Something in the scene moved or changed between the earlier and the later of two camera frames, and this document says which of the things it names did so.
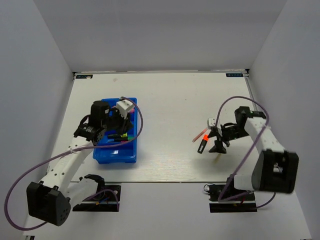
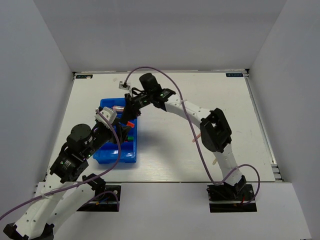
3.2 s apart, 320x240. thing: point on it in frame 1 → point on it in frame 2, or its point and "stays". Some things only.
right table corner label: (233, 75) stays
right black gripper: (218, 147) → (131, 109)
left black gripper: (126, 125) → (108, 129)
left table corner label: (84, 76) stays
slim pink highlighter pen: (199, 135) stays
